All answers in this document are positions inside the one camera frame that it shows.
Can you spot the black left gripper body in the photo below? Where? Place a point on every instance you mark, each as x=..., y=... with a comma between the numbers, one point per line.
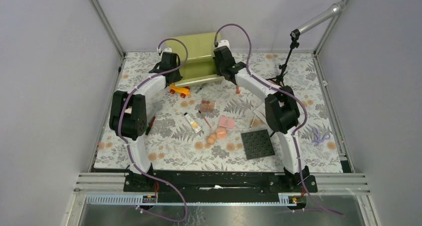
x=177, y=76

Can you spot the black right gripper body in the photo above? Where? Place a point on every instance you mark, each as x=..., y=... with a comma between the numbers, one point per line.
x=219, y=68

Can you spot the pink thin makeup brush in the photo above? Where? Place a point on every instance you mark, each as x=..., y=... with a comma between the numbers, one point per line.
x=203, y=117

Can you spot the orange beauty blender sponge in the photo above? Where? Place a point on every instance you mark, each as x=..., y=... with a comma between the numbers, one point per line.
x=211, y=139

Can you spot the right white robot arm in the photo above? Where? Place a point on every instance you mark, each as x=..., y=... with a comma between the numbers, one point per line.
x=281, y=106

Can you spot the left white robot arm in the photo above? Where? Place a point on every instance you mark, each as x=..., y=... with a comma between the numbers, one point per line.
x=128, y=114

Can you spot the green drawer cabinet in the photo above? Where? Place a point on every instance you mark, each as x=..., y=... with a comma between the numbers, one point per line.
x=200, y=66

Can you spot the yellow toy car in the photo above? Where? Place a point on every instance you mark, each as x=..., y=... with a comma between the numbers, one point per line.
x=182, y=91

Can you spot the pink square compact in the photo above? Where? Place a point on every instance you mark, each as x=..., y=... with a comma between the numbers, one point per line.
x=226, y=122

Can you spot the white eyebrow stencil card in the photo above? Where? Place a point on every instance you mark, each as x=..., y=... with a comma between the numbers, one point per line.
x=260, y=113

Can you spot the red brown eyeliner pencil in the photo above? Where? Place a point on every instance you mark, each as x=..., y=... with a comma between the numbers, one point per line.
x=150, y=125

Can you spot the white cream tube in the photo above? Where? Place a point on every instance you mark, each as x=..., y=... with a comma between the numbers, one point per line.
x=193, y=123

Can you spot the black tripod stand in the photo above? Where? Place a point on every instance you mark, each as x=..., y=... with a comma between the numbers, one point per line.
x=279, y=79

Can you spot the black perforated square plate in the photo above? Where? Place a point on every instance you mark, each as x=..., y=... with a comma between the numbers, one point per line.
x=257, y=144

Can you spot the silver metal pole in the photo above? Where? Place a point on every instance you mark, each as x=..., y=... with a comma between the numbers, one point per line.
x=333, y=11

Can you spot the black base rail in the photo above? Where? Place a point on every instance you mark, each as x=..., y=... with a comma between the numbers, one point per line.
x=194, y=180

